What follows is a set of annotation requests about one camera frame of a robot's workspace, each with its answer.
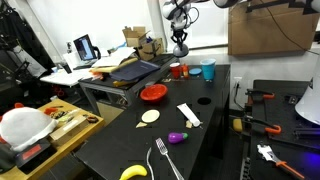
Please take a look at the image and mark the black clamp with orange tip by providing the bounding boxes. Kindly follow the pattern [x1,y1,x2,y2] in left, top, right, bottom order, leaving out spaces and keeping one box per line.
[244,88,277,105]
[243,114,283,136]

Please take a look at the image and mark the light blue plate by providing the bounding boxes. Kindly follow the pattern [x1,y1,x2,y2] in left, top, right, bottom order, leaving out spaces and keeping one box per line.
[188,67,203,77]

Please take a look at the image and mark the yellow sponge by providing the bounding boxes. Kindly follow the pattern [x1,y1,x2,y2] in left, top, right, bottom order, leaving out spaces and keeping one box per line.
[232,118,244,133]

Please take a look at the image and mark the yellow wooden plank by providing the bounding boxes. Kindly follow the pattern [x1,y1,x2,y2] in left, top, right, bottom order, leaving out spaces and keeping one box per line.
[89,57,139,75]

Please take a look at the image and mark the dark blue plastic lid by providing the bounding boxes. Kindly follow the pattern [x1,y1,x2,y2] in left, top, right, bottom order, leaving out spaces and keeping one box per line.
[109,59,162,83]

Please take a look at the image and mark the red plastic cup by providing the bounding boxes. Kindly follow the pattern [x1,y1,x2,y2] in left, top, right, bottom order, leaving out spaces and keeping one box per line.
[169,62,182,80]

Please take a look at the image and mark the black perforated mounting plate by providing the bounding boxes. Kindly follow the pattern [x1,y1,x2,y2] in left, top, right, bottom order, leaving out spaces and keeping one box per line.
[250,79,320,161]

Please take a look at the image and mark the black hanging clothes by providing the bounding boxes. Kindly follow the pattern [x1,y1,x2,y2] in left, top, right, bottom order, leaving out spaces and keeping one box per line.
[0,0,56,79]

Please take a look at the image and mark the thin black power cable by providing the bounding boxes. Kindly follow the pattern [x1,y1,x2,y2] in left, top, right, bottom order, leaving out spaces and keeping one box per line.
[232,83,248,113]

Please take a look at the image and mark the blue plastic cup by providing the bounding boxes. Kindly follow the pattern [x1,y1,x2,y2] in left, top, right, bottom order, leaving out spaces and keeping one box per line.
[199,58,217,82]

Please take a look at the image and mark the white wall outlet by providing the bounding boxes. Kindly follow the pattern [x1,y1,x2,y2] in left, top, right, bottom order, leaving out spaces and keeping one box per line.
[233,77,243,90]

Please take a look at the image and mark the white cone base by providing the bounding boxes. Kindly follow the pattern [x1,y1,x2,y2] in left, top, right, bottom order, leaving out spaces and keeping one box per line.
[294,54,320,126]

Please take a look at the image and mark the white paper stack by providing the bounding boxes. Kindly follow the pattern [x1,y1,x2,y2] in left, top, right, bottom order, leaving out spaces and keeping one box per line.
[91,46,136,68]

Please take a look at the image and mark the adjustable wrench with orange handle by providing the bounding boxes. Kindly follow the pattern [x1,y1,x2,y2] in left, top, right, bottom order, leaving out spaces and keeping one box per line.
[256,143,306,180]

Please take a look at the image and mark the light wooden table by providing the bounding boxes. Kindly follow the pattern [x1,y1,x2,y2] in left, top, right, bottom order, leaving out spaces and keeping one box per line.
[0,98,106,180]

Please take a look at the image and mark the red plastic bowl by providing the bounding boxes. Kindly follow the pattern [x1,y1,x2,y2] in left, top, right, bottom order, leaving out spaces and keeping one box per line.
[139,83,169,103]

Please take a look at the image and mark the white tube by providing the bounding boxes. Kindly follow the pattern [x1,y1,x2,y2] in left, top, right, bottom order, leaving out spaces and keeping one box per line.
[176,102,202,128]

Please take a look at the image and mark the grey metal desk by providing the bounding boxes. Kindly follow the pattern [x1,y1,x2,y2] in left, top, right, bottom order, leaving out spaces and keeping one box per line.
[78,53,181,116]

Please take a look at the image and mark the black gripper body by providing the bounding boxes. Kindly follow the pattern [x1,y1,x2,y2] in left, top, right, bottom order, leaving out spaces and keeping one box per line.
[173,27,188,37]

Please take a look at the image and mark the black laptop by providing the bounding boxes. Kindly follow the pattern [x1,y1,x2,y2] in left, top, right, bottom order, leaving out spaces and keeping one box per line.
[72,33,98,63]

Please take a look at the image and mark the white cloth bundle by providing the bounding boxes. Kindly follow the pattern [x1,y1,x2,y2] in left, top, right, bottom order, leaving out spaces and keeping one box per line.
[0,106,59,153]

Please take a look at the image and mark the orange hand tool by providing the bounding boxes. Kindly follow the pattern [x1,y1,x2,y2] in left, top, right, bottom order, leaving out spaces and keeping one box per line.
[43,105,64,115]

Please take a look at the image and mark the flat beige box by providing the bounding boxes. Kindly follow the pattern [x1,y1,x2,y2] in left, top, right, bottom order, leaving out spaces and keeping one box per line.
[49,114,90,141]

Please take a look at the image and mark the black scale with red display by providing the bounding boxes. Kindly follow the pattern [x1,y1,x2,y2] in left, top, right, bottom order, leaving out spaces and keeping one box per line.
[13,136,58,169]

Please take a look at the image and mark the yellow toy banana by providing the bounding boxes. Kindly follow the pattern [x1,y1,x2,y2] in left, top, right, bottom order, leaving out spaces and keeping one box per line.
[118,163,148,180]

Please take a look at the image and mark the purple toy eggplant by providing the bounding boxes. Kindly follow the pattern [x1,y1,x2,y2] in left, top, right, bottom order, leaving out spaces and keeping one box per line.
[167,131,189,145]

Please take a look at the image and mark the white table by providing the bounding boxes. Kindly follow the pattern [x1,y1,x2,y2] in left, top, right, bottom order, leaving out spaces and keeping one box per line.
[39,68,93,87]

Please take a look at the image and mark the silver fork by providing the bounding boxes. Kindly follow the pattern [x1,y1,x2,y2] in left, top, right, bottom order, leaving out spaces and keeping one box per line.
[155,136,186,180]

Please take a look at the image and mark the large cardboard panel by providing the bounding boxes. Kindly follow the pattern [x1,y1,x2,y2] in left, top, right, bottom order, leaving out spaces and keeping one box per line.
[227,0,320,57]

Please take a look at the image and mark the cardboard box with black marks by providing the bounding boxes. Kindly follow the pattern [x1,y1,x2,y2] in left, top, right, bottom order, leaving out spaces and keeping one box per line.
[137,37,165,62]

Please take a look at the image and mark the silver spoon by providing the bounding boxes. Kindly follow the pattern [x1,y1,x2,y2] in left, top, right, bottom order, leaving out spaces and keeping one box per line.
[145,146,155,180]

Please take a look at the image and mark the black tape roll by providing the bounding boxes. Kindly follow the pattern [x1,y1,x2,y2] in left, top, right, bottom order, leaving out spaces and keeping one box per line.
[85,114,100,124]

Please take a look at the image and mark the open cardboard box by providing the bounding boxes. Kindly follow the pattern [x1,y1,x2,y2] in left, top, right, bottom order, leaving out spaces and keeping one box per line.
[122,26,151,49]

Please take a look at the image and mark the orange sauce bottle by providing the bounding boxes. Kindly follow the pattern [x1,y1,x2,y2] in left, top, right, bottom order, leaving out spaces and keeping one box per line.
[181,63,190,80]

